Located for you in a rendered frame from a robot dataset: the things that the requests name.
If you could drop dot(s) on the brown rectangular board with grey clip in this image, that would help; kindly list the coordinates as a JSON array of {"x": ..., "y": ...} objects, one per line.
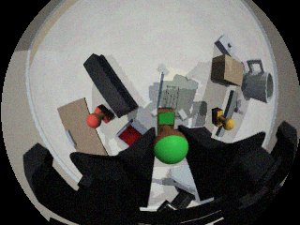
[{"x": 84, "y": 138}]

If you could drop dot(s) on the wooden hand stamp with green top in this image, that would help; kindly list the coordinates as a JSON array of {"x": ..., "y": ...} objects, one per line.
[{"x": 170, "y": 146}]

